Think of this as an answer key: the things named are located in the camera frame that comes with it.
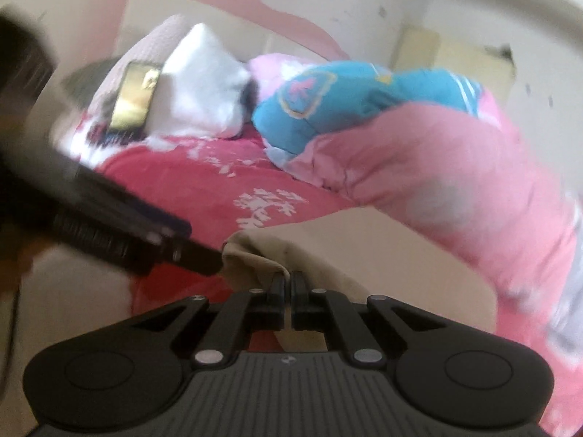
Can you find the pink grey floral quilt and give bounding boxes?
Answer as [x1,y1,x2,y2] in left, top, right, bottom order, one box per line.
[314,105,583,433]

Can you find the pale pink pillow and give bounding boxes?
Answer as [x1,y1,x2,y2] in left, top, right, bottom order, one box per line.
[86,13,192,114]

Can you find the white fluffy pillow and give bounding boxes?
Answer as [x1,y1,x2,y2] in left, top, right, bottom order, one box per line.
[148,23,253,139]

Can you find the pink floral bed blanket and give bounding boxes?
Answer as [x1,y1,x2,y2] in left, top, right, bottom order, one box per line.
[50,114,365,319]

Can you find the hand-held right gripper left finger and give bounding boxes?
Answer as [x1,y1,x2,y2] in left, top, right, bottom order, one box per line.
[132,271,289,370]

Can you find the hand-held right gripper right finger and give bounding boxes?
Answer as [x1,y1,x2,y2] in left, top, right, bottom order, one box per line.
[291,271,448,369]

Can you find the pink and cream headboard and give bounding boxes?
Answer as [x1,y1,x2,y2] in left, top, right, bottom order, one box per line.
[118,0,347,69]

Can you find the blue cartoon pillow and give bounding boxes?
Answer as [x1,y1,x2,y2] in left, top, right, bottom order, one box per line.
[248,52,486,169]

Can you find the beige pants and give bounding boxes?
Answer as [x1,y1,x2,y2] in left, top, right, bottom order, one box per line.
[0,221,499,420]

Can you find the black smartphone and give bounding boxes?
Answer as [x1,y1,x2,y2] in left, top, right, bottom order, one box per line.
[109,60,164,133]

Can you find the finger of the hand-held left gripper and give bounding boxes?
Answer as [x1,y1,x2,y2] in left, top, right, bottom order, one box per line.
[174,237,225,277]

